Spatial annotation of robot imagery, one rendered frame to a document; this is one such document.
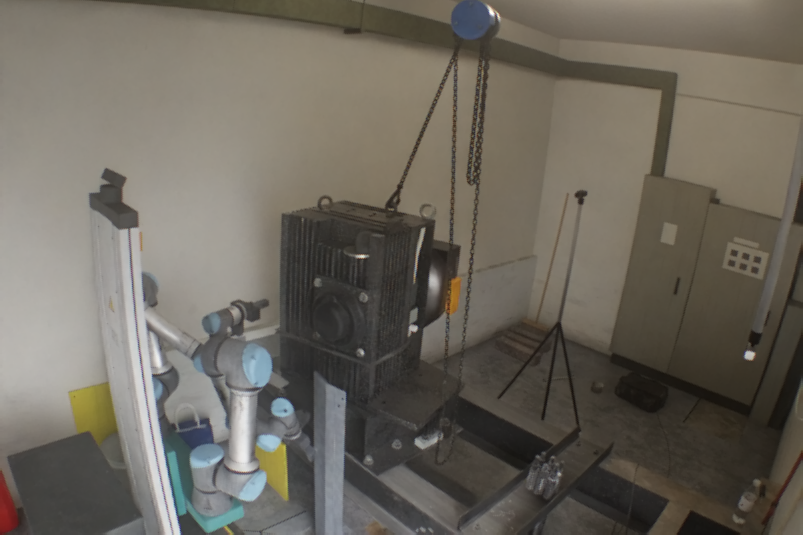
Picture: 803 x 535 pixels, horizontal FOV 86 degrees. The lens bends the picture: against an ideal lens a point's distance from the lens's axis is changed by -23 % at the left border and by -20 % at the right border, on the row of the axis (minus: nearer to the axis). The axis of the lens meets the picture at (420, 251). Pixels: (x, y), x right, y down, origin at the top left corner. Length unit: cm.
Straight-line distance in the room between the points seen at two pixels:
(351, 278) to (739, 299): 325
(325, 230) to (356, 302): 32
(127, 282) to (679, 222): 396
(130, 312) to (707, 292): 404
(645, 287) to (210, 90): 366
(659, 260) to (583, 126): 144
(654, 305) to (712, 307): 53
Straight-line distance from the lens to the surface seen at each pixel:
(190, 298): 303
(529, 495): 225
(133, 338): 162
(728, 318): 454
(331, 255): 211
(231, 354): 158
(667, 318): 468
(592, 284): 515
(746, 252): 441
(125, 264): 154
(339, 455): 219
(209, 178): 290
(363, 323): 206
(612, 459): 259
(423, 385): 241
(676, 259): 455
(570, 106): 515
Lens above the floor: 212
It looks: 16 degrees down
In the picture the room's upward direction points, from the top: 6 degrees clockwise
